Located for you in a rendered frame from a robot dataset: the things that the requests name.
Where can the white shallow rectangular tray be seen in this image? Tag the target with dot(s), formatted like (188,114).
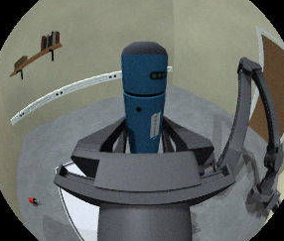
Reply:
(82,215)

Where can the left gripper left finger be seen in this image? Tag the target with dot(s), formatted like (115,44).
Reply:
(104,139)

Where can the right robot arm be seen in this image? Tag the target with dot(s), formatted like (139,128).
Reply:
(233,147)

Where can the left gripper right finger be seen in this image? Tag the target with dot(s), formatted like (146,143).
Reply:
(185,140)

